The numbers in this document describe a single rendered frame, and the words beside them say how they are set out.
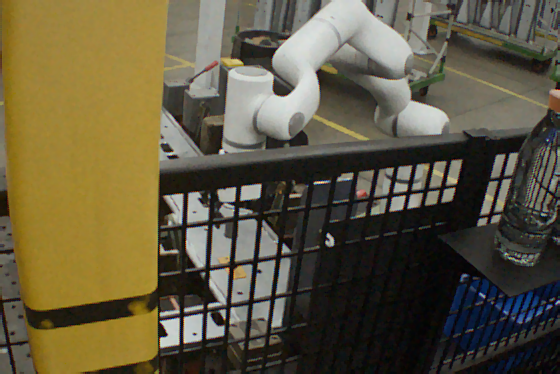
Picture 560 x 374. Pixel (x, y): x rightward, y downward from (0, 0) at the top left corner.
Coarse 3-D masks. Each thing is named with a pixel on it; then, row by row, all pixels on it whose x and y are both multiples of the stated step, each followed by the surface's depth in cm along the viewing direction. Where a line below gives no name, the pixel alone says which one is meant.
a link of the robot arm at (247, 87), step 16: (240, 80) 113; (256, 80) 113; (272, 80) 116; (240, 96) 114; (256, 96) 114; (240, 112) 116; (256, 112) 114; (224, 128) 120; (240, 128) 117; (256, 128) 116
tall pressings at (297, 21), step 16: (272, 0) 597; (288, 0) 616; (304, 0) 599; (320, 0) 614; (368, 0) 562; (384, 0) 544; (256, 16) 609; (272, 16) 605; (288, 16) 643; (304, 16) 603; (384, 16) 549
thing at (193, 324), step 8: (216, 304) 124; (168, 312) 120; (176, 312) 120; (224, 312) 122; (168, 320) 118; (176, 320) 118; (184, 320) 118; (192, 320) 119; (200, 320) 119; (208, 320) 119; (168, 328) 116; (176, 328) 116; (184, 328) 116; (192, 328) 117; (200, 328) 117; (208, 328) 117; (216, 328) 117; (168, 336) 114; (176, 336) 114; (184, 336) 114; (192, 336) 114; (200, 336) 115; (208, 336) 115; (216, 336) 115; (160, 344) 111; (168, 344) 112; (176, 344) 112; (184, 344) 112; (192, 344) 113; (200, 344) 114
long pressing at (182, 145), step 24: (168, 120) 207; (168, 144) 190; (192, 144) 191; (192, 216) 154; (192, 240) 144; (216, 240) 145; (240, 240) 146; (264, 240) 148; (264, 264) 139; (288, 264) 140; (216, 288) 129; (240, 288) 130; (264, 288) 131; (240, 312) 123; (264, 312) 124
